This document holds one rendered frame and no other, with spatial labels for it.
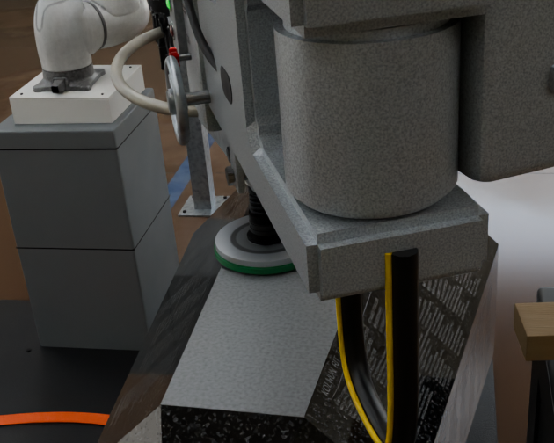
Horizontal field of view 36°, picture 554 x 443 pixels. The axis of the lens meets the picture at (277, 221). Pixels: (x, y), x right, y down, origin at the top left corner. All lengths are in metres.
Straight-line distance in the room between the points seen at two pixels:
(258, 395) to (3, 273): 2.38
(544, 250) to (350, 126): 2.64
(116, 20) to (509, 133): 1.98
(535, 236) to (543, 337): 2.09
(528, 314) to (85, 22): 1.68
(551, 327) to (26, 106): 1.76
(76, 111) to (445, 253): 1.86
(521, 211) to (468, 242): 2.81
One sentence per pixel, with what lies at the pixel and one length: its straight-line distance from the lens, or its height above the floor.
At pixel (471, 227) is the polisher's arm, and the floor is 1.23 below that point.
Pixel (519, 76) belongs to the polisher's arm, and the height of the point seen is 1.37.
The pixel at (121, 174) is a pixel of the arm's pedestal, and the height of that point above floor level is 0.65.
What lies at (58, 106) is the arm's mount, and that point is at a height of 0.85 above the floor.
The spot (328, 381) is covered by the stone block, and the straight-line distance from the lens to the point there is 1.37.
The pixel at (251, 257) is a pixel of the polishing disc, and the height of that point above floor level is 0.85.
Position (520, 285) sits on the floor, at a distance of 3.20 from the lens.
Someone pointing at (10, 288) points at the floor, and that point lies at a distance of 3.49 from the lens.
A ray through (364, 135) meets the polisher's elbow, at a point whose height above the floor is 1.34.
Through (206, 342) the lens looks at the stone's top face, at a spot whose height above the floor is 0.82.
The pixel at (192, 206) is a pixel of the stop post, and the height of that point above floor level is 0.01.
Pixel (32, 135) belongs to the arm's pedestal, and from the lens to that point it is 2.66.
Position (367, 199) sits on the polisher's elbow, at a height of 1.27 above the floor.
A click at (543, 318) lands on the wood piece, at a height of 0.83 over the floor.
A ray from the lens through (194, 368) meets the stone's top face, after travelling 1.41.
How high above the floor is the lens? 1.64
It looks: 27 degrees down
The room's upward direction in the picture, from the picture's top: 5 degrees counter-clockwise
